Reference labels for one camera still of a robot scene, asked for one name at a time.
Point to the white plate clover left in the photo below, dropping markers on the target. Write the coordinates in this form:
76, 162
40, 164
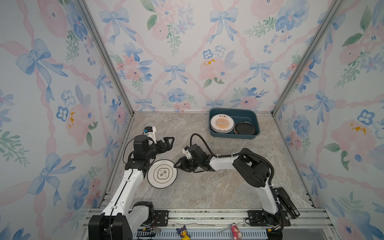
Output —
162, 174

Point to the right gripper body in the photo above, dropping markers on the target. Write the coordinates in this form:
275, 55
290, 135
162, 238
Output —
197, 164

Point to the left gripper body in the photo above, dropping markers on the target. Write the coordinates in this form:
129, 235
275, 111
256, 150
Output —
155, 149

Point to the teal plastic bin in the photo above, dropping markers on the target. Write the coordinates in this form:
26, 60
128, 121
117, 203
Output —
238, 116

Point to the black round plate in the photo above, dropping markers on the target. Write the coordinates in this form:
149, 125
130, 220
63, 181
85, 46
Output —
245, 128

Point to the orange sunburst plate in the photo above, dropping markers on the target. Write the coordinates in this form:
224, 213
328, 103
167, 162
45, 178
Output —
222, 123

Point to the purple yellow toy figure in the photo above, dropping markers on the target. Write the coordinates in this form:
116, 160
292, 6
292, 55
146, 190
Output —
183, 233

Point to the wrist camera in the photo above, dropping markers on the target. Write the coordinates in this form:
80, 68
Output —
151, 133
189, 152

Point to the pink toy figure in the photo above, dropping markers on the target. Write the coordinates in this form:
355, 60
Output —
237, 235

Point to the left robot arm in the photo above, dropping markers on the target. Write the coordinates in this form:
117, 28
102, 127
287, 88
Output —
117, 221

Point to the aluminium front rail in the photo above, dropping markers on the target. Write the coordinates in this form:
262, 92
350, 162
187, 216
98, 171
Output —
215, 224

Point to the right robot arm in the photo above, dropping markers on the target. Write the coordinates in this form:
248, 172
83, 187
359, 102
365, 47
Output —
257, 171

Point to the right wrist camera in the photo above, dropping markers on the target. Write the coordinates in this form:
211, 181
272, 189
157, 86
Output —
189, 152

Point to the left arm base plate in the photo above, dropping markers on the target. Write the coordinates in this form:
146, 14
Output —
159, 218

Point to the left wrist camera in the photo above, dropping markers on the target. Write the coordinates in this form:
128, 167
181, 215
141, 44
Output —
151, 133

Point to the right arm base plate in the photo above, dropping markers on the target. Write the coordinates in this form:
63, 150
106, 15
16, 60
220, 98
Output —
260, 218

